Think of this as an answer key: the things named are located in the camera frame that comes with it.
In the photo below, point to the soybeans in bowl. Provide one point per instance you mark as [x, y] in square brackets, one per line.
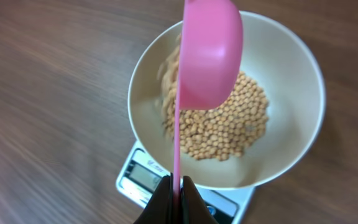
[218, 133]

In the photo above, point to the white bowl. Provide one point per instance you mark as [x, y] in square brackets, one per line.
[282, 65]

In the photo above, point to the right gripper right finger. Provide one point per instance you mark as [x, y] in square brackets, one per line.
[193, 207]

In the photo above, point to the pink measuring scoop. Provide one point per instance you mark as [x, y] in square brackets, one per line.
[210, 57]

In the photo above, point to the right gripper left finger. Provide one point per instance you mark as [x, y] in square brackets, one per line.
[159, 208]

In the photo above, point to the white digital kitchen scale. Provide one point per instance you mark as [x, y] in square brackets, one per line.
[140, 176]

